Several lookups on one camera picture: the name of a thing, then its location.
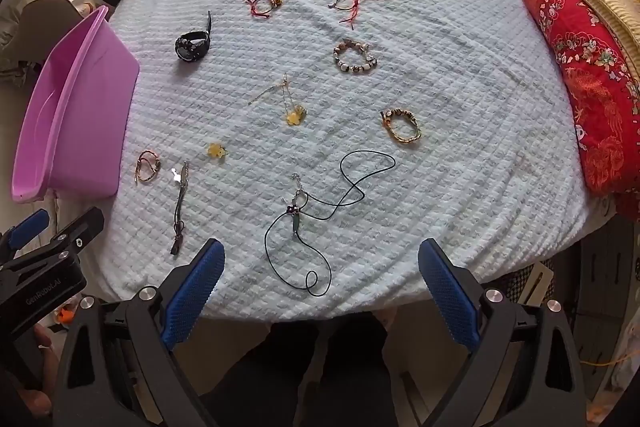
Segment red string bracelet long tails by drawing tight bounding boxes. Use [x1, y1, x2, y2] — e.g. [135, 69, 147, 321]
[328, 0, 390, 29]

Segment black cord pendant necklace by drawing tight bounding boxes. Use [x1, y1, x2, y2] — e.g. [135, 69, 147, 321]
[263, 149, 397, 297]

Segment braided bead bracelet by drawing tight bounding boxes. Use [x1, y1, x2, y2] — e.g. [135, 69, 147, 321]
[378, 107, 423, 146]

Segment red cord bracelet with charm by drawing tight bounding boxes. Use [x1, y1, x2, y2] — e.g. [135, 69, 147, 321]
[244, 0, 284, 20]

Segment yellow flower charm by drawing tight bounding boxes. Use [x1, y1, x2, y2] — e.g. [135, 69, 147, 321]
[207, 143, 227, 159]

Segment pink plastic tub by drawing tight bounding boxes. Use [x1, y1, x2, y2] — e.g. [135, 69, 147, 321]
[11, 6, 140, 202]

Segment grey chair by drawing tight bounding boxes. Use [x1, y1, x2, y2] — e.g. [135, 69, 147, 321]
[1, 0, 82, 72]

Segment large beaded charm bracelet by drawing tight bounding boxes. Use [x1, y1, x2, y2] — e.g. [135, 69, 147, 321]
[332, 38, 379, 76]

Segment light blue quilted bedspread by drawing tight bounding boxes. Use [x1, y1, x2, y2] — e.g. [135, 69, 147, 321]
[86, 0, 608, 321]

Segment black wrist watch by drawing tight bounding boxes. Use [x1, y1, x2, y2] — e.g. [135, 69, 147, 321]
[175, 12, 212, 63]

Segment red floral pillow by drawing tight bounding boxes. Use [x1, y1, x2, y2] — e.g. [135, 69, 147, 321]
[523, 0, 639, 221]

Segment person's left hand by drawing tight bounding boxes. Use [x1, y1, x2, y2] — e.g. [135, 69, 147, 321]
[1, 324, 58, 426]

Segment gold chain flower necklace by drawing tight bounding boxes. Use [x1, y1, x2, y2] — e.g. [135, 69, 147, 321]
[247, 74, 307, 127]

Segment dark cord strap charm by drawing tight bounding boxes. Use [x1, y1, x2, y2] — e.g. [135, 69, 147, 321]
[170, 161, 190, 257]

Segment red gold woven bracelet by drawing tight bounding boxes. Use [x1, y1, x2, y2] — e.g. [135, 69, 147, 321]
[134, 148, 162, 184]

